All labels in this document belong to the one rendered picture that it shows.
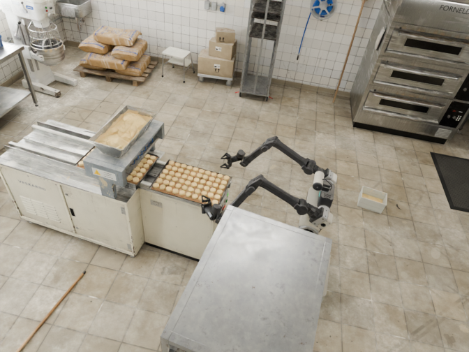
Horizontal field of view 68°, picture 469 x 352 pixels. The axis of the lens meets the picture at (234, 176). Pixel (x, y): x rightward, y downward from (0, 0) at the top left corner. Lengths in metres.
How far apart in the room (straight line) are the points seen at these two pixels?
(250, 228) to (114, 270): 2.26
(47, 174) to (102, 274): 1.04
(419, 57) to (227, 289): 4.56
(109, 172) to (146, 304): 1.26
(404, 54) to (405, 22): 0.39
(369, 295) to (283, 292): 2.48
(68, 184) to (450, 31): 4.75
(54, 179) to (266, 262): 2.27
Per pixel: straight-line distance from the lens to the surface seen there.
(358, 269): 3.92
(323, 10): 6.05
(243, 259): 1.42
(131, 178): 3.05
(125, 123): 3.01
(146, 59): 6.55
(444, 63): 5.54
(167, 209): 3.10
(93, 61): 6.31
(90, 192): 3.12
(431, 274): 4.29
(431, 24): 5.37
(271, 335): 1.30
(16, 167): 3.53
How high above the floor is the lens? 2.99
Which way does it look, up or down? 42 degrees down
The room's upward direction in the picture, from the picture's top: 8 degrees clockwise
